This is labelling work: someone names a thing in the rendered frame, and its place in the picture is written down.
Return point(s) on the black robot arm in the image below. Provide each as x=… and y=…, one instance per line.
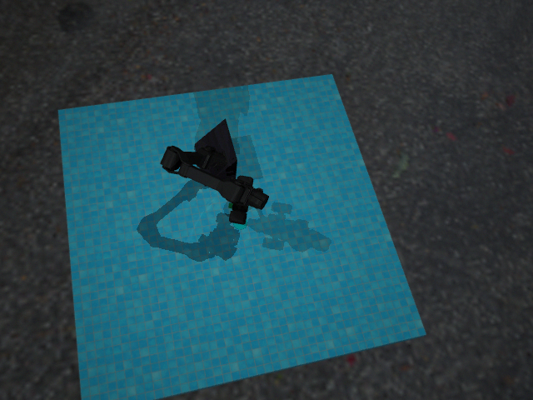
x=231, y=189

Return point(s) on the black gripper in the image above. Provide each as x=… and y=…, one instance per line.
x=238, y=213

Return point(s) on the cyan circle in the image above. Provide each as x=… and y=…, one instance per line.
x=240, y=226

